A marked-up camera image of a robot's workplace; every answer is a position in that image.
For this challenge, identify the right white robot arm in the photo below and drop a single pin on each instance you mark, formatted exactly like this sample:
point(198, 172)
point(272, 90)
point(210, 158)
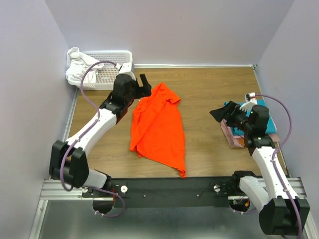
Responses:
point(281, 211)

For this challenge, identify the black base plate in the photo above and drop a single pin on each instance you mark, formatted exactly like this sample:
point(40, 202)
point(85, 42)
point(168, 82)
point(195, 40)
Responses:
point(177, 192)

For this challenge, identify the aluminium frame rail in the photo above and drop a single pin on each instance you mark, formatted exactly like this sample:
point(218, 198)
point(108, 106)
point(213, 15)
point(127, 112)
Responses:
point(53, 190)

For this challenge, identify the teal folded t shirt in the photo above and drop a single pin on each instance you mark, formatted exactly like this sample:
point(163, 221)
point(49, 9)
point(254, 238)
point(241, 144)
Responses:
point(271, 128)

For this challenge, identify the white t shirt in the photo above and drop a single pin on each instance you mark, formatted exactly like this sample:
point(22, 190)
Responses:
point(78, 63)

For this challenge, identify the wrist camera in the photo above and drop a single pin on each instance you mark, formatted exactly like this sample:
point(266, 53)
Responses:
point(250, 101)
point(124, 68)

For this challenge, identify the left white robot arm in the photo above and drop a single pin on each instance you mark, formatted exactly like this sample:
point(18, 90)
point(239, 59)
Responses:
point(68, 161)

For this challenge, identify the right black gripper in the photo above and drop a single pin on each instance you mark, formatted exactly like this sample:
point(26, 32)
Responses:
point(233, 107)

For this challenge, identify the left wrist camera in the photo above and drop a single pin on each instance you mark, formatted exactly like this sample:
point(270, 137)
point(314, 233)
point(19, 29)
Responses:
point(124, 68)

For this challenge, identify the white plastic basket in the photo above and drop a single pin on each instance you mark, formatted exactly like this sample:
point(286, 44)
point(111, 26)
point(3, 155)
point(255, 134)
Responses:
point(108, 73)

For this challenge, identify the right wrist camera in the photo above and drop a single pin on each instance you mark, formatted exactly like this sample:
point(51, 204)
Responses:
point(250, 101)

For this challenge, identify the orange t shirt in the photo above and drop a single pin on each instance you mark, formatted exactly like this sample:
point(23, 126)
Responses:
point(157, 130)

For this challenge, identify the pink folded t shirt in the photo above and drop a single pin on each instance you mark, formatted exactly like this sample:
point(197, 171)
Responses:
point(238, 142)

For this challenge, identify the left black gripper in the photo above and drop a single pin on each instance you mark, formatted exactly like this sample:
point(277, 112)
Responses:
point(144, 90)

